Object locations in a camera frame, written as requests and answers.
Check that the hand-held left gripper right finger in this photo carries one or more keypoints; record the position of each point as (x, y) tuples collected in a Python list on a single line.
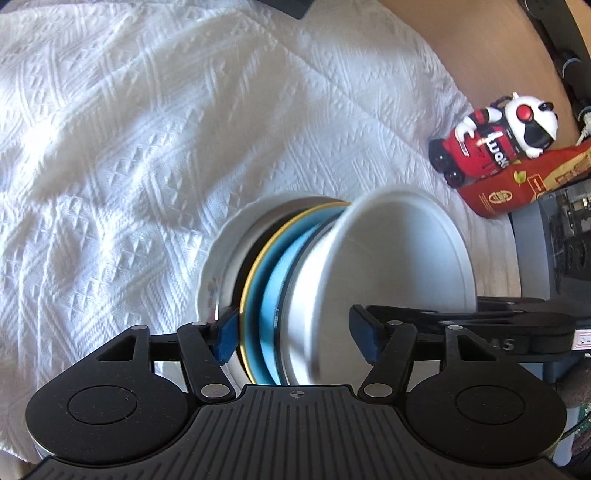
[(362, 334)]

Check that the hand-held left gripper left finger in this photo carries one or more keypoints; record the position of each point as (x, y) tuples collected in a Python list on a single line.
[(226, 339)]

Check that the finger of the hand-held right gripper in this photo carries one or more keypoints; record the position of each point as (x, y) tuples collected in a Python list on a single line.
[(438, 316)]

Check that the white bowl with yellow rim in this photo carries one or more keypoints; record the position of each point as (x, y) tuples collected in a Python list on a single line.
[(251, 281)]

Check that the blue enamel bowl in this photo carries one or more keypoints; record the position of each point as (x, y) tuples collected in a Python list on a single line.
[(272, 286)]

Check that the white floral plate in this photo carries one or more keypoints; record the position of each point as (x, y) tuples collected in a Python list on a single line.
[(217, 263)]

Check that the stainless steel bowl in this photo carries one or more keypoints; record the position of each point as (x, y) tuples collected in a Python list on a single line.
[(272, 221)]

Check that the dark patterned cloth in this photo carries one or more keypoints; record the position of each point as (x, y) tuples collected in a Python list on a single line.
[(577, 415)]

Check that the grey computer case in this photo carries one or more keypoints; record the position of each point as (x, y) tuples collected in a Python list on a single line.
[(549, 244)]

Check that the red snack bag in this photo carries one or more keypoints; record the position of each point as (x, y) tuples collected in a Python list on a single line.
[(508, 191)]

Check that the red and black panda figurine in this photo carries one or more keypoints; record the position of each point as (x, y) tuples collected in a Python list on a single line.
[(498, 138)]

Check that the white textured tablecloth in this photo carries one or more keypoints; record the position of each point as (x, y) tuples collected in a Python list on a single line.
[(129, 161)]

